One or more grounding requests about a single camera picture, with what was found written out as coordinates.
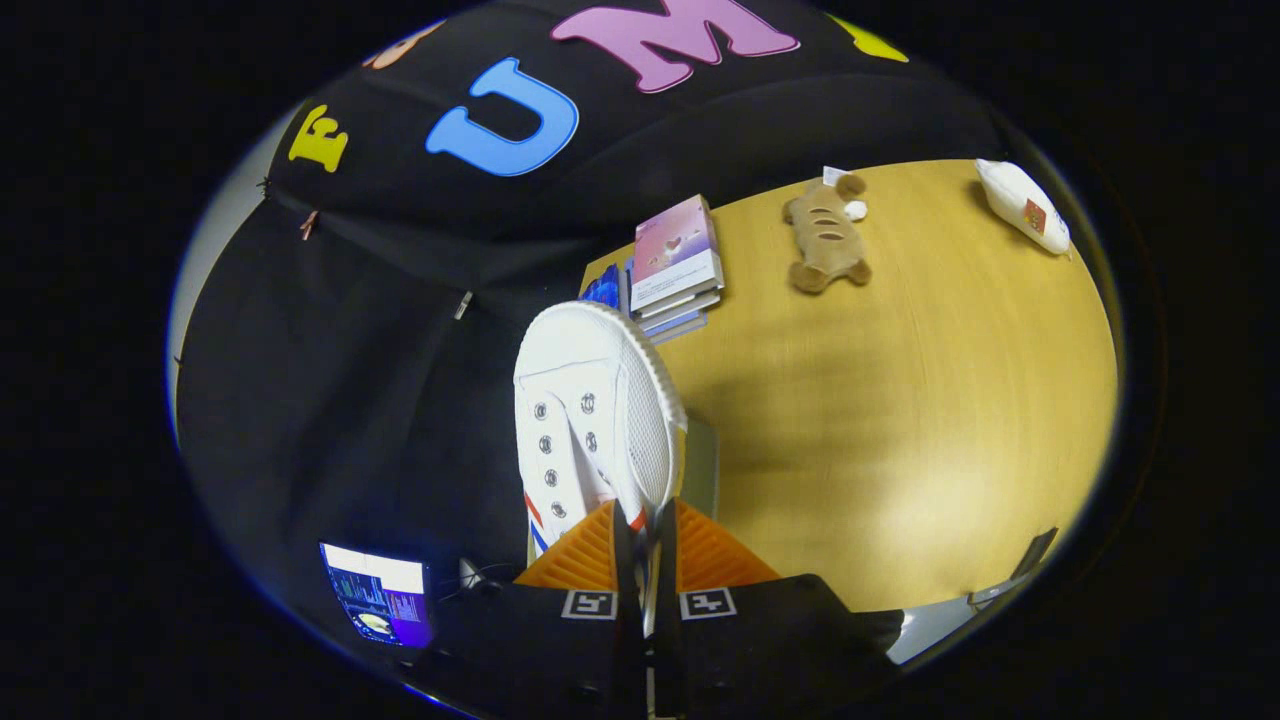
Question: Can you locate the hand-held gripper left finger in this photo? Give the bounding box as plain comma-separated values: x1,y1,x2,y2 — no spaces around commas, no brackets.
418,498,648,720

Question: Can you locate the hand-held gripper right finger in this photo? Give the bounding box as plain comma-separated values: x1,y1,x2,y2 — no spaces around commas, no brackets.
653,496,908,720

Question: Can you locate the white striped shoe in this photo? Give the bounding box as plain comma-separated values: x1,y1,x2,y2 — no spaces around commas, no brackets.
513,300,689,621

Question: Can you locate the laptop screen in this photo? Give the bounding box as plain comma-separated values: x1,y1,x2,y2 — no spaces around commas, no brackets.
320,542,434,649

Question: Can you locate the pale blue book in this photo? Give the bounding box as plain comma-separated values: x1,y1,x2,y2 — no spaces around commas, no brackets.
625,258,709,346

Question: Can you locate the white book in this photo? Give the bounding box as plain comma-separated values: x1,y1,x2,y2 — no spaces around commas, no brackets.
640,288,723,323

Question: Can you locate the dark blue book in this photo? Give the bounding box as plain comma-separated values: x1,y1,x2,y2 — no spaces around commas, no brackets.
578,263,623,311

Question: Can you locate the small dark object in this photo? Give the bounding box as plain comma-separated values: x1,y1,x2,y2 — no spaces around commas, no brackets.
965,528,1059,611

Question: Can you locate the pink cover book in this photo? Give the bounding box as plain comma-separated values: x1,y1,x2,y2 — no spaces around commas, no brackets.
630,194,723,313

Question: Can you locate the brown plush toy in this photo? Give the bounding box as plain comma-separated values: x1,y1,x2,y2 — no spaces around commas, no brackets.
782,165,873,295

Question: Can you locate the white plush toy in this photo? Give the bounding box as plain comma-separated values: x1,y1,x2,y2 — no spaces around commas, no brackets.
975,158,1073,257

